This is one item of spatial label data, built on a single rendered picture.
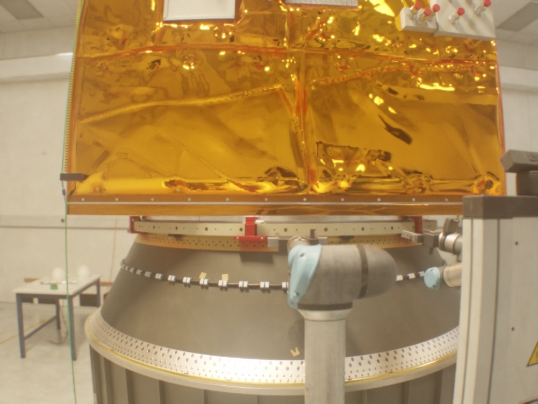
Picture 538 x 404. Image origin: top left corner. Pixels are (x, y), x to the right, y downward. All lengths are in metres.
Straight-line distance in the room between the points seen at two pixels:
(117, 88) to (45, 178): 6.29
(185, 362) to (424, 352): 0.92
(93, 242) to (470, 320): 7.17
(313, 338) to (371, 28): 1.41
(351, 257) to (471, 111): 1.23
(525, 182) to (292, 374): 1.00
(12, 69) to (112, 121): 6.76
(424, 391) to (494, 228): 1.11
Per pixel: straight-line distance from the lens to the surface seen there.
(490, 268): 0.81
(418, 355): 1.72
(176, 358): 1.64
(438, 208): 1.88
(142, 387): 1.80
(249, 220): 1.62
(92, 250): 7.69
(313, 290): 0.85
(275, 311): 1.57
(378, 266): 0.88
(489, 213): 0.80
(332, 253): 0.86
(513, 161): 0.88
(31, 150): 8.27
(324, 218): 1.69
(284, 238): 1.39
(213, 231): 1.69
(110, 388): 2.04
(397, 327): 1.71
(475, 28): 2.09
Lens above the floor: 1.75
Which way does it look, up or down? 2 degrees up
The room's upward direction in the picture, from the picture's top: straight up
